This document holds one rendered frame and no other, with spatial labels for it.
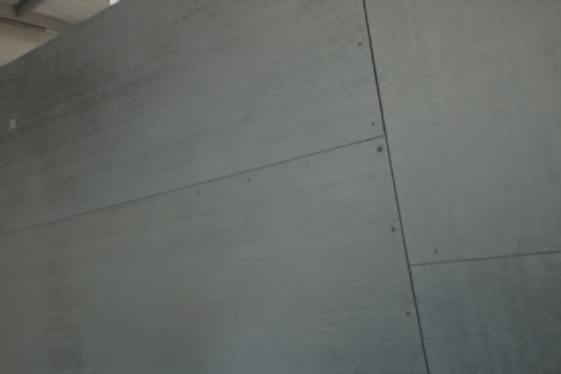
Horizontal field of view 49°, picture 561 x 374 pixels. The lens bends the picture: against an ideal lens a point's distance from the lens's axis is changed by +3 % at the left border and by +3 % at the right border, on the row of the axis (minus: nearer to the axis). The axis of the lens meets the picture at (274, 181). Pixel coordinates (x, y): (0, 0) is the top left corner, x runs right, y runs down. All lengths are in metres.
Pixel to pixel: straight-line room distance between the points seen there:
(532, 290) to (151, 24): 1.12
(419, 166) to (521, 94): 0.21
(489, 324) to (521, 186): 0.24
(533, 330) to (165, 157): 0.95
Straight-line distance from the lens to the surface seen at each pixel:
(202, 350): 1.54
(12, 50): 13.22
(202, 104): 1.50
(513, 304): 1.12
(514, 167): 1.10
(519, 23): 1.13
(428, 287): 1.17
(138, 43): 1.70
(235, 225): 1.42
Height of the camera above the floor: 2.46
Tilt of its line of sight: 6 degrees up
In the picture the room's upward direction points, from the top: 8 degrees counter-clockwise
